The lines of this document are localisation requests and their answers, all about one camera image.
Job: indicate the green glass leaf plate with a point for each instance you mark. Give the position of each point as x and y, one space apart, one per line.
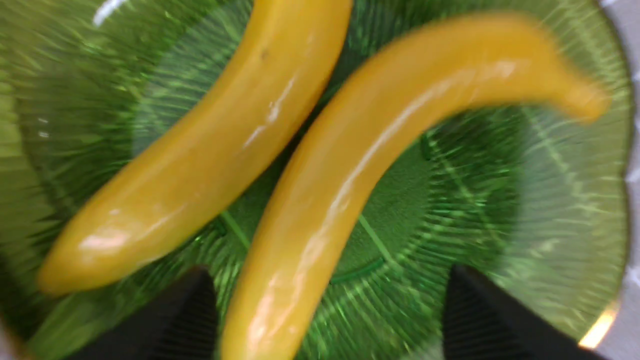
522 193

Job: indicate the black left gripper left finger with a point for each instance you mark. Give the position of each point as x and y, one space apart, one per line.
180 323

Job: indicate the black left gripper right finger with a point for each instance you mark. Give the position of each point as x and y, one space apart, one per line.
481 321

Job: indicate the yellow banana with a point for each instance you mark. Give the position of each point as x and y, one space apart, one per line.
201 165
436 71

